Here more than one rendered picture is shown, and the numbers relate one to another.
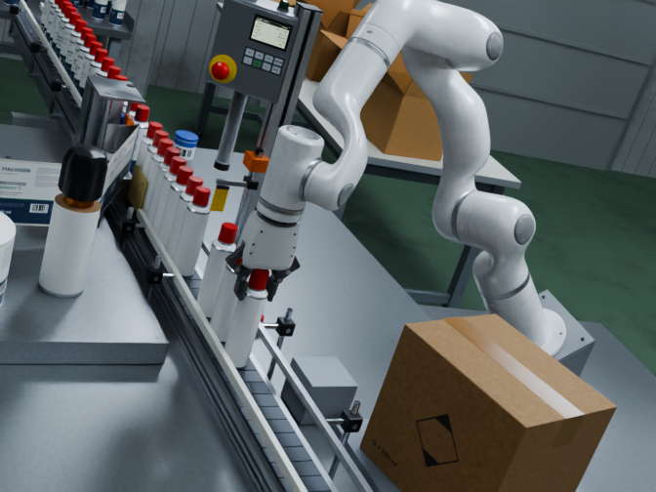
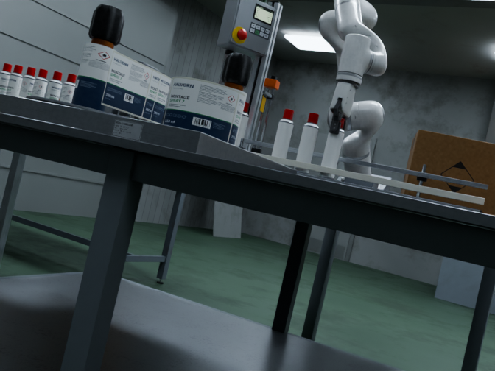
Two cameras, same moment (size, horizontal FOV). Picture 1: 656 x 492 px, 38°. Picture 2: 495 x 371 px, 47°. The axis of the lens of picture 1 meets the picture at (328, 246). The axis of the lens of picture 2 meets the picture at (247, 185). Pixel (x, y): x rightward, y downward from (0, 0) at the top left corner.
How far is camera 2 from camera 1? 1.75 m
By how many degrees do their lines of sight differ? 41
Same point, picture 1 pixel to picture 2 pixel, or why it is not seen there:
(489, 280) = (362, 147)
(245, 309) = (339, 140)
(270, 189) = (354, 65)
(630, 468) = not seen: hidden behind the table
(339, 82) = (356, 17)
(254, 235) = (348, 92)
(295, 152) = (366, 43)
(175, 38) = not seen: outside the picture
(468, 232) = (359, 119)
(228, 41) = (242, 18)
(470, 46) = (372, 14)
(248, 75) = (252, 39)
